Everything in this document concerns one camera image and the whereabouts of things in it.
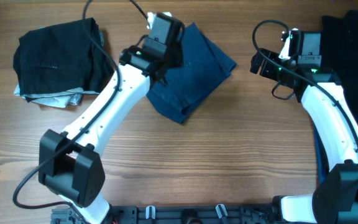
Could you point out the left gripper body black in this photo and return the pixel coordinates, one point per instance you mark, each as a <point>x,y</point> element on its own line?
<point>173,53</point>

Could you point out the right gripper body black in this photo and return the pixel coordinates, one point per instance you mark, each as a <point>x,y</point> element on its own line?
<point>271,70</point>

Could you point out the blue denim shorts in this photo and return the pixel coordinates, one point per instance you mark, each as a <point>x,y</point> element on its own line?
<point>205,67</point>

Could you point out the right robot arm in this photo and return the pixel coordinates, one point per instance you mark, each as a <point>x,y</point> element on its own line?
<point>299,67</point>

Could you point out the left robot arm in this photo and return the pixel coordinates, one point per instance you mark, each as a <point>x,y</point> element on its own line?
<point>70,161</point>

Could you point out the black polo shirt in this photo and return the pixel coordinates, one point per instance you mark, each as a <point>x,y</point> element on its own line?
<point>339,48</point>

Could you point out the black folded garment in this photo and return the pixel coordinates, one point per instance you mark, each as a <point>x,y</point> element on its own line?
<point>62,58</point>

